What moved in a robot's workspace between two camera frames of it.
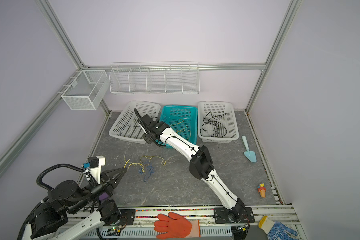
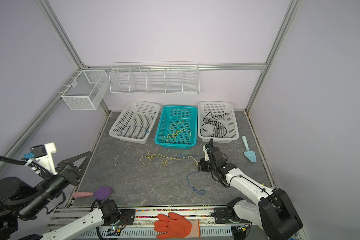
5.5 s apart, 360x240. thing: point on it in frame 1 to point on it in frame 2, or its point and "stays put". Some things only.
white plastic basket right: [217, 122] stays put
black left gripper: [106, 182] to [70, 172]
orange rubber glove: [175, 226] stays put
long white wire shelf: [157, 78] stays put
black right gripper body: [148, 136] to [205, 165]
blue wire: [145, 174] to [187, 182]
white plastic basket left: [126, 128] stays put
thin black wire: [213, 126] stays put
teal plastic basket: [183, 120] stays put
